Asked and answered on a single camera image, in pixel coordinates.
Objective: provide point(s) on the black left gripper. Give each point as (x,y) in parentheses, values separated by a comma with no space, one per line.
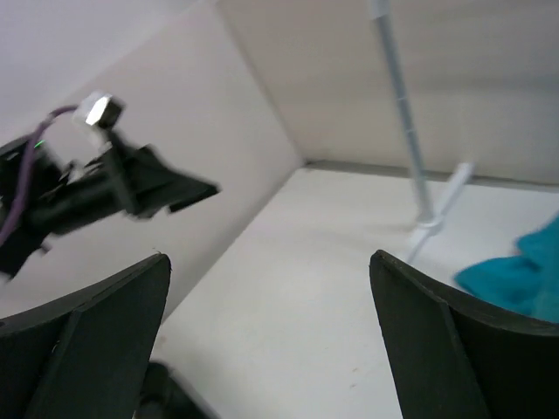
(38,198)

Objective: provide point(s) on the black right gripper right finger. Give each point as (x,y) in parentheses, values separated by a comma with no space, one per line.
(455,356)

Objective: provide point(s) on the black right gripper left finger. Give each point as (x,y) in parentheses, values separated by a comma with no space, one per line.
(85,355)

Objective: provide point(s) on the teal t shirt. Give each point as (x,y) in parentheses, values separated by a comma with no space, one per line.
(526,283)

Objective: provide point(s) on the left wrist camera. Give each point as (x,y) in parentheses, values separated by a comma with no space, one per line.
(100,110)

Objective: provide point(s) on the white metal clothes rack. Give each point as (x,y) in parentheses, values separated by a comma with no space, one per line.
(431,214)

